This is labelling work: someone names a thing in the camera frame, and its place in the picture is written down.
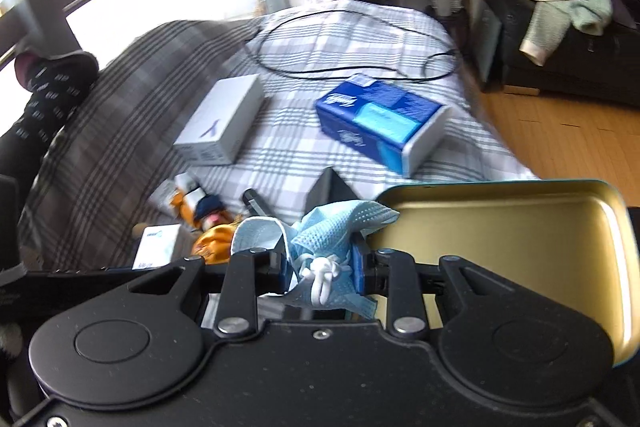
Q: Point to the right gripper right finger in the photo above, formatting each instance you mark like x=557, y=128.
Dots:
x=391, y=274

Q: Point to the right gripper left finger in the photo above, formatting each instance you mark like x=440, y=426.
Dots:
x=249, y=274

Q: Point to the orange white plush doll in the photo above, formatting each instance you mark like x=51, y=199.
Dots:
x=206, y=215

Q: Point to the light blue face mask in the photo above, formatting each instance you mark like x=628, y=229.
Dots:
x=318, y=248

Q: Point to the black makeup brush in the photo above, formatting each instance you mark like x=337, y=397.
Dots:
x=255, y=204

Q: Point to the small white packet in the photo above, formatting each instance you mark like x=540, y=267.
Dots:
x=157, y=247

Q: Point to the blue tissue pack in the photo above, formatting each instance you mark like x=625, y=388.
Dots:
x=390, y=125

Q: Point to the white phone box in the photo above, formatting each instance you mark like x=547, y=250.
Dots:
x=215, y=132

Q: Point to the gold metal tin tray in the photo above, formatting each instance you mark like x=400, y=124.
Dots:
x=569, y=240

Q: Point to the person leg black sock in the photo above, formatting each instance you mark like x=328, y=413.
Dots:
x=58, y=85

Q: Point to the mint green sweater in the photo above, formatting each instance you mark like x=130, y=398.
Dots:
x=552, y=19

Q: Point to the black sofa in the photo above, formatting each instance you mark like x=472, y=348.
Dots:
x=605, y=67

